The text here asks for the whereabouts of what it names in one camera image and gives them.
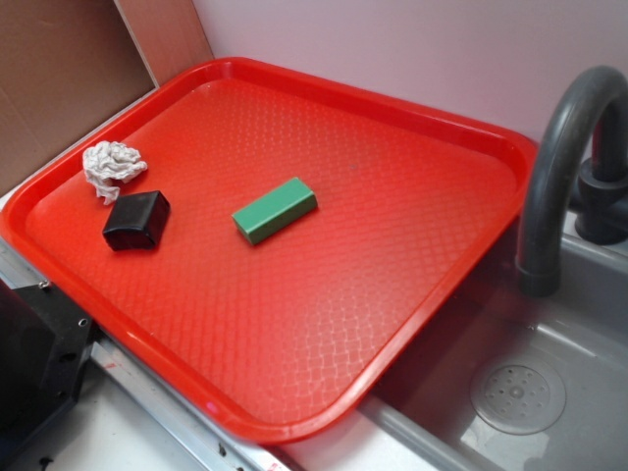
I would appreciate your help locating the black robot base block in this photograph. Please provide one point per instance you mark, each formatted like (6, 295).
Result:
(45, 342)

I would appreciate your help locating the crumpled white paper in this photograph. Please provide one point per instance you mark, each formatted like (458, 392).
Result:
(107, 164)

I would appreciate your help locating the green rectangular block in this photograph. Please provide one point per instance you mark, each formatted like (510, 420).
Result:
(275, 210)

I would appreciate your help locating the red plastic tray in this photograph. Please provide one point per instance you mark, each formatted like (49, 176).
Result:
(277, 341)

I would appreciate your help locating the black plastic box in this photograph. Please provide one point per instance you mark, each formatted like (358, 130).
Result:
(137, 221)

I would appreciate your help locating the grey plastic sink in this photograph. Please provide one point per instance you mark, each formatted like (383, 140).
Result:
(419, 416)

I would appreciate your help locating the round sink drain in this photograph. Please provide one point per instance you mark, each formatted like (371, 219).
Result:
(518, 397)

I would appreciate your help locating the grey curved faucet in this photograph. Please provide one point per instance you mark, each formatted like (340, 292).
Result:
(581, 166)

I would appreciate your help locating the brown cardboard panel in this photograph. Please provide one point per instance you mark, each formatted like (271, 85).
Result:
(69, 66)

